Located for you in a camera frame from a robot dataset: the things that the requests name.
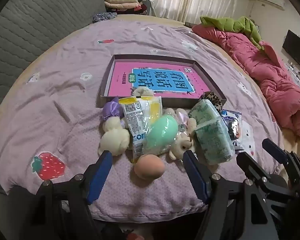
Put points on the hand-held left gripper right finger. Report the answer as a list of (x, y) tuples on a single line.
[(195, 177)]

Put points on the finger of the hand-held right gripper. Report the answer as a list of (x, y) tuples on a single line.
[(251, 166), (275, 147)]

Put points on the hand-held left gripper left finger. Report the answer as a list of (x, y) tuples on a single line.
[(100, 177)]

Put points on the white tissue packet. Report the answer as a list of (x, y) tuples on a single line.
[(212, 142)]

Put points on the cream plush toy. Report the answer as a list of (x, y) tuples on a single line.
[(113, 137)]

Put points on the cartoon printed tissue packet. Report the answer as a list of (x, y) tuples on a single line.
[(232, 127)]

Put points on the peach makeup sponge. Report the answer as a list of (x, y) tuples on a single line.
[(148, 167)]

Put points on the green egg-shaped sponge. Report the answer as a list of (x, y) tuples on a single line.
[(162, 132)]

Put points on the plush toy with lavender bow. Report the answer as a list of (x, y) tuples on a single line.
[(180, 116)]

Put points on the green tissue pack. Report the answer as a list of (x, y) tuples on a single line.
[(205, 112)]

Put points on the yellow and white snack packet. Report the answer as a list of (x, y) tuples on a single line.
[(135, 120)]

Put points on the purple satin scrunchie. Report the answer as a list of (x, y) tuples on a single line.
[(112, 110)]

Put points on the leopard print scrunchie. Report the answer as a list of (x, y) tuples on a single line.
[(212, 97)]

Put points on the dark cardboard box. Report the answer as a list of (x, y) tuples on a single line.
[(107, 78)]

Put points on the pink quilt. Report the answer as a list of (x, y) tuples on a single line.
[(265, 75)]

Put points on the white cabinet with bottles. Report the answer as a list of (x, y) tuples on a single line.
[(296, 73)]

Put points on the black television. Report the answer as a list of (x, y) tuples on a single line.
[(296, 50)]

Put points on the pink and blue book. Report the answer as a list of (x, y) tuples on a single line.
[(130, 80)]

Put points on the lavender printed blanket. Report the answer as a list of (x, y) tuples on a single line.
[(65, 80)]

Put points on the green blanket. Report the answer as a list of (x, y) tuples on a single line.
[(230, 26)]

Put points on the blue patterned cloth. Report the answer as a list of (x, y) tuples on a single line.
[(103, 17)]

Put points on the grey quilted headboard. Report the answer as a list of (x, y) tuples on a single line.
[(27, 30)]

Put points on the white curtain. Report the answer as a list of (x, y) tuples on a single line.
[(190, 0)]

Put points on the pink folded blanket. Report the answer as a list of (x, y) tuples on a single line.
[(122, 5)]

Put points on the dark clothes pile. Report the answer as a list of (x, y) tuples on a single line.
[(143, 7)]

